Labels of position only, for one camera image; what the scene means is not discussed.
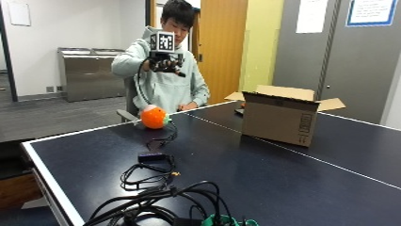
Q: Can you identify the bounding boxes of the blue bordered poster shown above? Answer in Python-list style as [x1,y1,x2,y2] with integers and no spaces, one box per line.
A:
[345,0,400,27]

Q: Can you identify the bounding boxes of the thick black cable bundle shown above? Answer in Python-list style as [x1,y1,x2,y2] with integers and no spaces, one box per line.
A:
[81,180,236,226]

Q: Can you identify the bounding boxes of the open cardboard box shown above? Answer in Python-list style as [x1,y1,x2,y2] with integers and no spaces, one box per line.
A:
[224,84,348,148]

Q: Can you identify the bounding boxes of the black glove cable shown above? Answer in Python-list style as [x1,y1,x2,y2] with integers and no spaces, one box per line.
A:
[137,59,180,151]

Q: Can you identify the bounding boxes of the green plastic object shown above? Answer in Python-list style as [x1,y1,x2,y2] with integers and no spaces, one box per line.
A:
[200,214,261,226]

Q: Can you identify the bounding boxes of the small black adapter box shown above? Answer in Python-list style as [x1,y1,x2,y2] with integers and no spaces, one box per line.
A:
[137,152,166,163]

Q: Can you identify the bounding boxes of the thin black coiled cable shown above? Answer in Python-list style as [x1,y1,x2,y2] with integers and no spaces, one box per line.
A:
[119,153,181,191]

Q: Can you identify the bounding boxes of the white marker cube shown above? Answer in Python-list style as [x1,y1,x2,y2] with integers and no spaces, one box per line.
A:
[148,30,177,54]

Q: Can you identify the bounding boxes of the orange soft toy ball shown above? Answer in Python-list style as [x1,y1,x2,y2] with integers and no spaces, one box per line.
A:
[139,105,172,130]

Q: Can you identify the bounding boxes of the white paper sheet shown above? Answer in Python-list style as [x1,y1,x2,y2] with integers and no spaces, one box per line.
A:
[294,0,329,35]

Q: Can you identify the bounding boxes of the white wall notice board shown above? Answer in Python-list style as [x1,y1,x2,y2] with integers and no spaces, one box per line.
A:
[7,0,32,27]

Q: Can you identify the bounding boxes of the wooden door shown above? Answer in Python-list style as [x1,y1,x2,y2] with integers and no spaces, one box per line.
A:
[190,0,249,105]

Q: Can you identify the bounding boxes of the brown wooden cabinet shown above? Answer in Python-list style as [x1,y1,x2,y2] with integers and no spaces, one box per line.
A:
[0,171,44,211]

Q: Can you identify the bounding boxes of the stainless steel bin cabinet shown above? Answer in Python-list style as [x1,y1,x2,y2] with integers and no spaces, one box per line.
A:
[56,47,128,103]

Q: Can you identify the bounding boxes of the grey office chair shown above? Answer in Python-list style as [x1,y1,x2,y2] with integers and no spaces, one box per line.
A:
[116,76,143,124]

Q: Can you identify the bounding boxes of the the person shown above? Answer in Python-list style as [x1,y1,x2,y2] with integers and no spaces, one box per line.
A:
[111,0,212,115]

